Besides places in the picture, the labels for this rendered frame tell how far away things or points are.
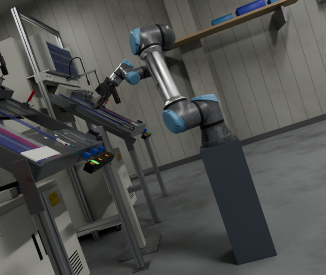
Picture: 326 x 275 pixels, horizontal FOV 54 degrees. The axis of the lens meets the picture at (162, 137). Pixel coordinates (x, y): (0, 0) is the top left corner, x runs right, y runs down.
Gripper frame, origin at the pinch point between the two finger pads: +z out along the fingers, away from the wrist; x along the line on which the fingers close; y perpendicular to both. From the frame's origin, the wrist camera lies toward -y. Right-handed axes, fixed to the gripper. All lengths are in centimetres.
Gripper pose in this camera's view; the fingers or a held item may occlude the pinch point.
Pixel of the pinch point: (96, 108)
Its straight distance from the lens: 203.5
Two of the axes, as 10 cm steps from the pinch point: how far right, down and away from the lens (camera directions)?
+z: -6.5, 7.5, 1.3
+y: -7.6, -6.5, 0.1
